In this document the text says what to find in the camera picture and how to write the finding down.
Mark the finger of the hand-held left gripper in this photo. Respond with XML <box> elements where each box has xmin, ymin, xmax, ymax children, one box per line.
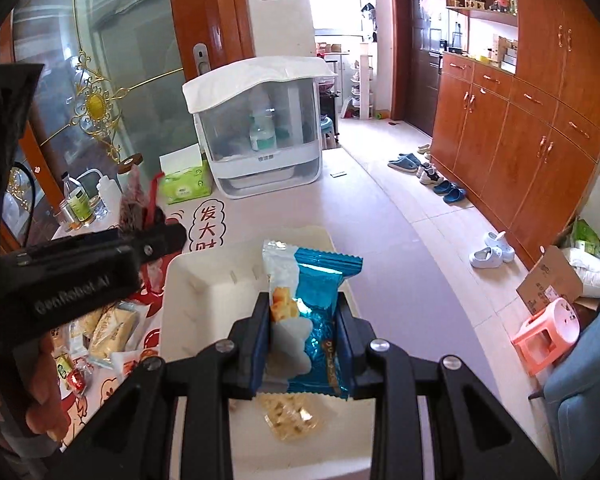
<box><xmin>121</xmin><ymin>222</ymin><xmax>188</xmax><ymax>266</ymax></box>

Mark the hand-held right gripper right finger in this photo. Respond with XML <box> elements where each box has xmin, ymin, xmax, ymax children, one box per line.
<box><xmin>336</xmin><ymin>305</ymin><xmax>561</xmax><ymax>480</ymax></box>

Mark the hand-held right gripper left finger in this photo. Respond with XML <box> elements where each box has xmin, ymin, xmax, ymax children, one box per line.
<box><xmin>45</xmin><ymin>292</ymin><xmax>273</xmax><ymax>480</ymax></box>

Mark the pale yellow snack packet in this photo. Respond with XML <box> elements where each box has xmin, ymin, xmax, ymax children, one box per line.
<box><xmin>50</xmin><ymin>310</ymin><xmax>103</xmax><ymax>356</ymax></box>
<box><xmin>87</xmin><ymin>305</ymin><xmax>142</xmax><ymax>361</ymax></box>

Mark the blue snack packet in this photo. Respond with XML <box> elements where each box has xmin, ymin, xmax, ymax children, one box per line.
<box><xmin>261</xmin><ymin>239</ymin><xmax>364</xmax><ymax>401</ymax></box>

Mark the white plastic bin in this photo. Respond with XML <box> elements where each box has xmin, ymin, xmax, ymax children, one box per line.
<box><xmin>159</xmin><ymin>225</ymin><xmax>376</xmax><ymax>480</ymax></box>

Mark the yellow cracker snack packet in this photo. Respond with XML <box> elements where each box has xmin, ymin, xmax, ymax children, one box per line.
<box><xmin>257</xmin><ymin>392</ymin><xmax>323</xmax><ymax>443</ymax></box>

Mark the red candy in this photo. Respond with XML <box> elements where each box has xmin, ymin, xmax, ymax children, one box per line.
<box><xmin>67</xmin><ymin>360</ymin><xmax>94</xmax><ymax>395</ymax></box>

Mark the orange white snack packet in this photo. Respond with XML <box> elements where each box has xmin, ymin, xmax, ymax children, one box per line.
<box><xmin>109</xmin><ymin>349</ymin><xmax>161</xmax><ymax>381</ymax></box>

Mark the person's left hand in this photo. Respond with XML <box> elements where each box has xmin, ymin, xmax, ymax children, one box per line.
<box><xmin>25</xmin><ymin>335</ymin><xmax>70</xmax><ymax>442</ymax></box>

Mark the dark red snack bag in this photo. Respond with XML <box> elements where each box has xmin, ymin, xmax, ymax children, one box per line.
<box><xmin>119</xmin><ymin>167</ymin><xmax>153</xmax><ymax>231</ymax></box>

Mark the green tissue pack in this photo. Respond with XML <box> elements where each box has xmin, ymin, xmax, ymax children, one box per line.
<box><xmin>159</xmin><ymin>162</ymin><xmax>215</xmax><ymax>205</ymax></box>

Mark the white squeeze bottle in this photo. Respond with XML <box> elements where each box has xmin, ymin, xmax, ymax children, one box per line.
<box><xmin>75</xmin><ymin>167</ymin><xmax>123</xmax><ymax>221</ymax></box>

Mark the clear bottle green label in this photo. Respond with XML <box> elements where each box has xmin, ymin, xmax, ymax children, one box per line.
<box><xmin>60</xmin><ymin>172</ymin><xmax>93</xmax><ymax>226</ymax></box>

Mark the white water dispenser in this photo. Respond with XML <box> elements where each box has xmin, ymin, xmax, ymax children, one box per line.
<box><xmin>182</xmin><ymin>55</ymin><xmax>338</xmax><ymax>200</ymax></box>

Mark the white child shoe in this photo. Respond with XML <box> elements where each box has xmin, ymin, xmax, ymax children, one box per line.
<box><xmin>469</xmin><ymin>246</ymin><xmax>503</xmax><ymax>268</ymax></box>
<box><xmin>484</xmin><ymin>231</ymin><xmax>517</xmax><ymax>263</ymax></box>

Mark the white sneakers pair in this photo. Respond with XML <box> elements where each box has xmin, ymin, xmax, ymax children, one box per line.
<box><xmin>416</xmin><ymin>162</ymin><xmax>442</xmax><ymax>186</ymax></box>

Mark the glass door gold ornament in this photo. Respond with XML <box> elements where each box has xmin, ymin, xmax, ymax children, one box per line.
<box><xmin>11</xmin><ymin>0</ymin><xmax>186</xmax><ymax>181</ymax></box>

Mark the pink plastic stool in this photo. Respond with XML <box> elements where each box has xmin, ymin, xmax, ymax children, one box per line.
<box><xmin>511</xmin><ymin>297</ymin><xmax>581</xmax><ymax>378</ymax></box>

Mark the cardboard box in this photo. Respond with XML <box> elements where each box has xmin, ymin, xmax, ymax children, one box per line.
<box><xmin>516</xmin><ymin>245</ymin><xmax>600</xmax><ymax>316</ymax></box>

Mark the wooden door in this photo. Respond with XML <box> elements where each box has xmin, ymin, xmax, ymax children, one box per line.
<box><xmin>167</xmin><ymin>0</ymin><xmax>256</xmax><ymax>81</ymax></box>

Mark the blue chair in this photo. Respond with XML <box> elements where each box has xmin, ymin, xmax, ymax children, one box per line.
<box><xmin>542</xmin><ymin>330</ymin><xmax>600</xmax><ymax>461</ymax></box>

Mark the white shoe rack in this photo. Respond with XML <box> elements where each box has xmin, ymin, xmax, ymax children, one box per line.
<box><xmin>350</xmin><ymin>42</ymin><xmax>379</xmax><ymax>120</ymax></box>

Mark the white plastic bag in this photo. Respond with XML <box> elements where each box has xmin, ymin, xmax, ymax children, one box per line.
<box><xmin>560</xmin><ymin>247</ymin><xmax>600</xmax><ymax>298</ymax></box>

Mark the green bag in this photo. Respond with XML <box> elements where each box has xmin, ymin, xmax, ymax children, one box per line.
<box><xmin>572</xmin><ymin>217</ymin><xmax>600</xmax><ymax>266</ymax></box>

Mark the dark entrance door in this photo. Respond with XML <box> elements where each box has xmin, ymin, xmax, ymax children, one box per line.
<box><xmin>405</xmin><ymin>0</ymin><xmax>447</xmax><ymax>136</ymax></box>

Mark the red handle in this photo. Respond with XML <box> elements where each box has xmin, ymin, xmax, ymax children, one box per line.
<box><xmin>146</xmin><ymin>172</ymin><xmax>167</xmax><ymax>226</ymax></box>

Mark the silver door handle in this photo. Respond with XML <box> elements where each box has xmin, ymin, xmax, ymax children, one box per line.
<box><xmin>192</xmin><ymin>42</ymin><xmax>212</xmax><ymax>76</ymax></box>

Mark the wooden wall cabinet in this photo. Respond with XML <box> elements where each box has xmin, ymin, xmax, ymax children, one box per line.
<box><xmin>431</xmin><ymin>0</ymin><xmax>600</xmax><ymax>271</ymax></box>

